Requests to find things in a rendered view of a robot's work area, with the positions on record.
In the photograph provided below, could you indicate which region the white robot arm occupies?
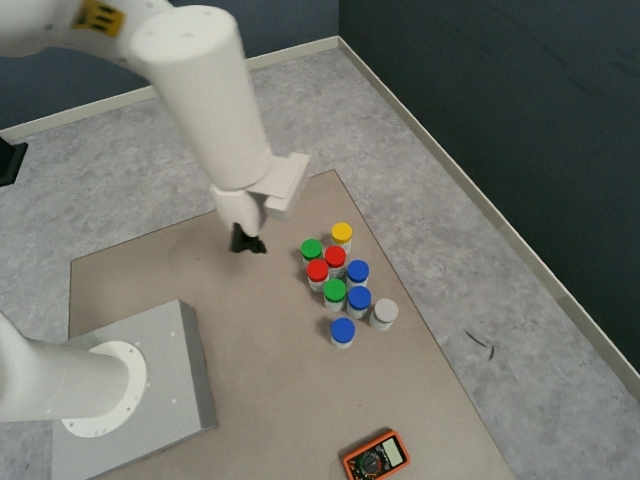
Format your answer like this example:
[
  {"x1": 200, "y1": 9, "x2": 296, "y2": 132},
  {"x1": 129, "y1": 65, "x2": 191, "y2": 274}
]
[{"x1": 0, "y1": 0, "x2": 314, "y2": 437}]

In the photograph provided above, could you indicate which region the glass bottle with blue cap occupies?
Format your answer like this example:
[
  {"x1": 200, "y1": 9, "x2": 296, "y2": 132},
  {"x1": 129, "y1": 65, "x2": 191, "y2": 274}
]
[
  {"x1": 331, "y1": 317, "x2": 355, "y2": 349},
  {"x1": 346, "y1": 260, "x2": 369, "y2": 291},
  {"x1": 347, "y1": 286, "x2": 371, "y2": 319}
]

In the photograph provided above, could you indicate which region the glass bottle with grey cap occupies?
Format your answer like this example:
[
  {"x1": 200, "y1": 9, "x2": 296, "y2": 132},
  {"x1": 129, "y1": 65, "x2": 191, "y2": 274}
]
[{"x1": 370, "y1": 299, "x2": 398, "y2": 331}]

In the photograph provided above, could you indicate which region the clear glass bottle with yellow cap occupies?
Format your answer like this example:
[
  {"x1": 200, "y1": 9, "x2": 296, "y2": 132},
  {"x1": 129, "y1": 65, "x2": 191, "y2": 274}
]
[{"x1": 332, "y1": 223, "x2": 352, "y2": 255}]

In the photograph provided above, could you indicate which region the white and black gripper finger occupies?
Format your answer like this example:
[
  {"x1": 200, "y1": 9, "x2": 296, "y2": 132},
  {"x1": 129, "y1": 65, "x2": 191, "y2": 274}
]
[{"x1": 232, "y1": 222, "x2": 269, "y2": 254}]

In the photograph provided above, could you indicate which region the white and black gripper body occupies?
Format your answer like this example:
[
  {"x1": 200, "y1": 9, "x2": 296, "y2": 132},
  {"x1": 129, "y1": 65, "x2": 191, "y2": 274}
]
[{"x1": 214, "y1": 176, "x2": 271, "y2": 237}]

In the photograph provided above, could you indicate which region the green-capped bottle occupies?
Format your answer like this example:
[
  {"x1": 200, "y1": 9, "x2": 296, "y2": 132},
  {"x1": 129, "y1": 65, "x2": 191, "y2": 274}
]
[
  {"x1": 301, "y1": 239, "x2": 323, "y2": 270},
  {"x1": 324, "y1": 279, "x2": 346, "y2": 312}
]

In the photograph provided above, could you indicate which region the red-capped bottle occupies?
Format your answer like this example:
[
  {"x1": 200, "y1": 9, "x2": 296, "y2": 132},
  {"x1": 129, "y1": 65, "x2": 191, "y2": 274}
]
[
  {"x1": 307, "y1": 259, "x2": 329, "y2": 292},
  {"x1": 325, "y1": 246, "x2": 346, "y2": 279}
]

